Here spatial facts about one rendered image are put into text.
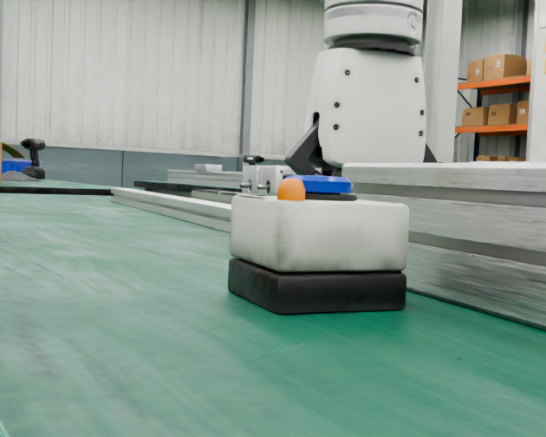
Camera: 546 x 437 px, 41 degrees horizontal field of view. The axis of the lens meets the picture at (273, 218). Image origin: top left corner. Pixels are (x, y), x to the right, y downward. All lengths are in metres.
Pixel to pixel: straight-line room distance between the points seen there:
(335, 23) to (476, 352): 0.36
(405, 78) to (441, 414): 0.43
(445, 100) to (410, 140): 8.17
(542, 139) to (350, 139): 3.54
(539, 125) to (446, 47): 4.83
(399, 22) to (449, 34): 8.32
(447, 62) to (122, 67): 5.59
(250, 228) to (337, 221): 0.05
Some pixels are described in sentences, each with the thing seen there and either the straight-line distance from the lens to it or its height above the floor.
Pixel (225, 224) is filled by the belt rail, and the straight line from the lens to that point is 0.91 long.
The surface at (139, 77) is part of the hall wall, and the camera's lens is 12.30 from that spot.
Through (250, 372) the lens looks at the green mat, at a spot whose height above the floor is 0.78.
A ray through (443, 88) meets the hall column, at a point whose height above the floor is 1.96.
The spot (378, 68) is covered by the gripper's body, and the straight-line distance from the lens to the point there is 0.62.
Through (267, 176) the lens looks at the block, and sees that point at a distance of 1.61.
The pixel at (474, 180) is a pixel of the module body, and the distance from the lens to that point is 0.43.
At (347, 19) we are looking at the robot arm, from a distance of 0.61.
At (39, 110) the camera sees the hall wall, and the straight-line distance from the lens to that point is 11.81.
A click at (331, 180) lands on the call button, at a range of 0.41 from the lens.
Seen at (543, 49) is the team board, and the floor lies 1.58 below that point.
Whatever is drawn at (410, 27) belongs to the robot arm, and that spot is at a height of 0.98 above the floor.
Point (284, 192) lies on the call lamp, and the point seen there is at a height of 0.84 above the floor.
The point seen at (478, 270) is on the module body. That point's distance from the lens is 0.43.
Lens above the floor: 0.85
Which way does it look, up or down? 3 degrees down
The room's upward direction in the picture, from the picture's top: 2 degrees clockwise
